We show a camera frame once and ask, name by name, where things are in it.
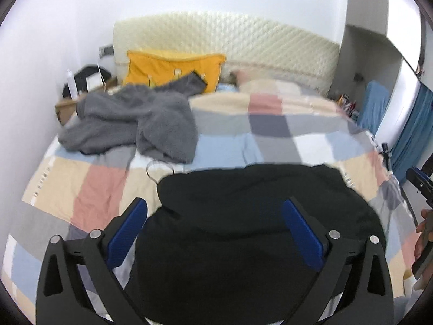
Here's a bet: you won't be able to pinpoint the person's right hand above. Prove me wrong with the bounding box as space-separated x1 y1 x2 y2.
413 209 433 291

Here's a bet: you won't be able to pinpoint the grey fleece garment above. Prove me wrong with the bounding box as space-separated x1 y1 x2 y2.
58 70 208 163

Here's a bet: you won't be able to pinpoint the yellow pillow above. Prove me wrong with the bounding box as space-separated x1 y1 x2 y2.
122 50 227 94

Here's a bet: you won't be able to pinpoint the pink pillow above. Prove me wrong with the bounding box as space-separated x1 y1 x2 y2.
233 69 273 88

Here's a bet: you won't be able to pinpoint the blue hanging cloth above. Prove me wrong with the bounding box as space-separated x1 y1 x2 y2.
357 80 390 137

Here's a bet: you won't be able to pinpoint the thin wire hanger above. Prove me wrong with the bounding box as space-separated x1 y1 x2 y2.
146 160 177 181

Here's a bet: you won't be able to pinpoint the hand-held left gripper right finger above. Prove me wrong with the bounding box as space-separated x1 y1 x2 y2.
283 196 395 325

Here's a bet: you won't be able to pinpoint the cream quilted headboard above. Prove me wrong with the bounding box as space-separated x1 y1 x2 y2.
113 11 340 97

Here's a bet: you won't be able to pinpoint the black puffer jacket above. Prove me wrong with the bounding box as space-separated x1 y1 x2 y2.
127 163 388 325

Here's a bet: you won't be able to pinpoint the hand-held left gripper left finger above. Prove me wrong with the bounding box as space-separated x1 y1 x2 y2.
35 197 148 325

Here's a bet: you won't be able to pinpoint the blue curtain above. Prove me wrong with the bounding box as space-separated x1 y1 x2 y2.
389 84 433 181

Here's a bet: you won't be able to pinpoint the small black stand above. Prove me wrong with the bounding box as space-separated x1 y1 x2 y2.
382 143 393 170

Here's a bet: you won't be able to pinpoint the pastel patchwork quilt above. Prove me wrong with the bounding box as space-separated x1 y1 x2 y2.
0 79 418 325

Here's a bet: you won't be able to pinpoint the black bag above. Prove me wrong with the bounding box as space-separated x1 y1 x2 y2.
63 65 112 99

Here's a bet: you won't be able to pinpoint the small cosmetic bottles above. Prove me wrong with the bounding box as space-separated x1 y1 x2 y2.
335 93 359 120

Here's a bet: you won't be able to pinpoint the clear plastic bottle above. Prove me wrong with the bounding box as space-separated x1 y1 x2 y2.
67 69 77 100

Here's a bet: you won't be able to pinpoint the wooden nightstand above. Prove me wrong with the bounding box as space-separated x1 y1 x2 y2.
55 77 119 126

